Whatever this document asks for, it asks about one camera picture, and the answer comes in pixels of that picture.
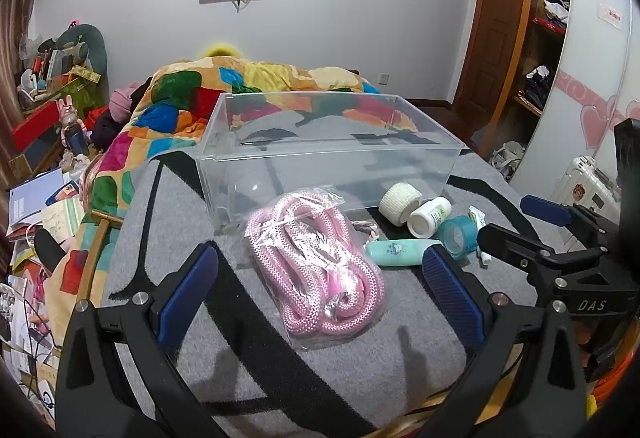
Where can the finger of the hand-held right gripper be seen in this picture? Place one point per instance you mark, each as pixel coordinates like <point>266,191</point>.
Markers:
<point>545,210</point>
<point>510,243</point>

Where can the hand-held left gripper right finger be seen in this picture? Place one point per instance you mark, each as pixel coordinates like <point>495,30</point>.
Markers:
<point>450,293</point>

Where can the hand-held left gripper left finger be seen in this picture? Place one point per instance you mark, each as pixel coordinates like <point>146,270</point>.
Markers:
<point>187,288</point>

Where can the clear plastic storage box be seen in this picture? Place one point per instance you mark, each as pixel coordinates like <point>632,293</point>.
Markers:
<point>320,167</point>

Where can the small white ointment tube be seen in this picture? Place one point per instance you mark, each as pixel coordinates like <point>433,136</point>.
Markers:
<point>476,216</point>

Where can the white hard suitcase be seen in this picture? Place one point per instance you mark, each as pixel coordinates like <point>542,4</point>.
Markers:
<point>585,185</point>

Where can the teal tape roll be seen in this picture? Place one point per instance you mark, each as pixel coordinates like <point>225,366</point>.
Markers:
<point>457,238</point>

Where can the white bag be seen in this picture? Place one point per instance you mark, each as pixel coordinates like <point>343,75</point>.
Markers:
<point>507,159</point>

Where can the teal lotion tube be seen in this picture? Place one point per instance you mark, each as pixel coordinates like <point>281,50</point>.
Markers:
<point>400,253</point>

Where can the white pill bottle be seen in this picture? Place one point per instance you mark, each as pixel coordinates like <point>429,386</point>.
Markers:
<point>427,218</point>

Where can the grey blanket with black pattern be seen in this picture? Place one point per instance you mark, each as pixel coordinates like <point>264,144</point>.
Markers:
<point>240,358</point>

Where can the white bandage roll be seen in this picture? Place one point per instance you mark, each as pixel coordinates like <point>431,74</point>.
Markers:
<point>400,202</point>

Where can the dark folded clothes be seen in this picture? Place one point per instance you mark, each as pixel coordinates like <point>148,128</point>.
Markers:
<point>535,90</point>

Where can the white wardrobe door pink hearts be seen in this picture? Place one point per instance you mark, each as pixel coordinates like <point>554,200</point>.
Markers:
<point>595,67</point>

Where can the wooden wardrobe shelf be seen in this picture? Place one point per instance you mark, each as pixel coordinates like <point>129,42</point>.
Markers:
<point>545,52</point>

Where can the pile of papers and books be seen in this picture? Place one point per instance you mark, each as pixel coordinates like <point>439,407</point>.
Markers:
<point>35,218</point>

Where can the colourful patchwork blanket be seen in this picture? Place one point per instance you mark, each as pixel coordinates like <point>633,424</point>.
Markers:
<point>165,112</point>

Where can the red folded cloth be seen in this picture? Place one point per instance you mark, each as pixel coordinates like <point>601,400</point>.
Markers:
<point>550,25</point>

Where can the brown wooden door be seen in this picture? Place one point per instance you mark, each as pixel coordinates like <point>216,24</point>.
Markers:
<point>492,27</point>

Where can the pink knitted hat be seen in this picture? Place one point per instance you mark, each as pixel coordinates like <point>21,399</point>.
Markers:
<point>122,101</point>

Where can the pink bunny toy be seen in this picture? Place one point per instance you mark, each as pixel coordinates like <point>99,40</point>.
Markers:
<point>72,127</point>

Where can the red box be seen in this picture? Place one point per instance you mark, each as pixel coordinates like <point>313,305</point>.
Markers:
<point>35,122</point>

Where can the yellow pillow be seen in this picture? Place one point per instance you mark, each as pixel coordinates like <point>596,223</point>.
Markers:
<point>222,51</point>

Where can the grey-green neck pillow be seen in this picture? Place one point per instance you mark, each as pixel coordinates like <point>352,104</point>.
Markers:
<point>92,45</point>

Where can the brown curtain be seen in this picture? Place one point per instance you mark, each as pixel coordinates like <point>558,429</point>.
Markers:
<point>17,27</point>

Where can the wooden chair frame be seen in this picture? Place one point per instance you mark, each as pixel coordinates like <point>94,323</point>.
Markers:
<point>100,253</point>

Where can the wall socket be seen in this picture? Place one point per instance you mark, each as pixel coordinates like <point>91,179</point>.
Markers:
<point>384,78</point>

